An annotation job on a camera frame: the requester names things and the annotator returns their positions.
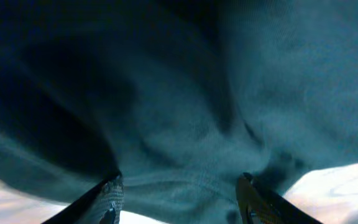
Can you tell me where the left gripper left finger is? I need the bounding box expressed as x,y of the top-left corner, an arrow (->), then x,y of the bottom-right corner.
42,173 -> 124,224

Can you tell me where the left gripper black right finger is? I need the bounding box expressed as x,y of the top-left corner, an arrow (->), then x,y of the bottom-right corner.
236,172 -> 322,224

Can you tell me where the black t-shirt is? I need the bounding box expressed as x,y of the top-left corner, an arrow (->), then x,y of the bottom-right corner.
0,0 -> 358,223

